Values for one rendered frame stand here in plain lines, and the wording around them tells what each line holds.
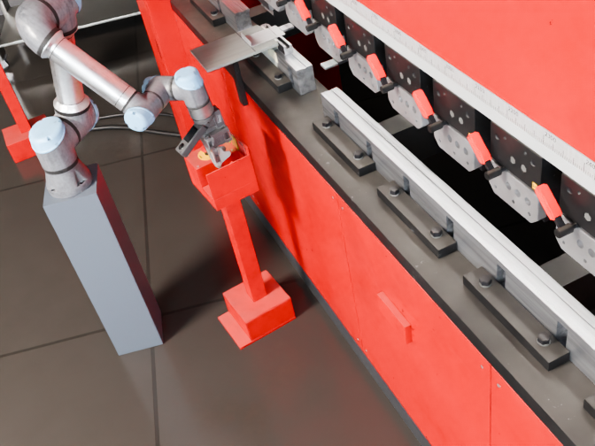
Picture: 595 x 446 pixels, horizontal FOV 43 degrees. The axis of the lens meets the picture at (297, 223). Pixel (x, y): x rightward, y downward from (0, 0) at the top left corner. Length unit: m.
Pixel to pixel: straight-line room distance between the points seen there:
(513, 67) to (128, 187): 2.78
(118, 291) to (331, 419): 0.90
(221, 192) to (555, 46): 1.43
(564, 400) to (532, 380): 0.07
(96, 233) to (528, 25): 1.74
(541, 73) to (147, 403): 2.01
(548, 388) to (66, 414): 1.89
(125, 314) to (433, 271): 1.42
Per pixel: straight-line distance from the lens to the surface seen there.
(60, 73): 2.47
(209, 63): 2.58
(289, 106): 2.48
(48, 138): 2.47
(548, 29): 1.26
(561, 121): 1.31
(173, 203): 3.67
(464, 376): 1.88
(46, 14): 2.28
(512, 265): 1.71
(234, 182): 2.44
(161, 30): 3.49
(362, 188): 2.08
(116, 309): 2.88
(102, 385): 3.00
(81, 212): 2.58
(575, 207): 1.37
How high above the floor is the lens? 2.18
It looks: 41 degrees down
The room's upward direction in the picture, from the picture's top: 13 degrees counter-clockwise
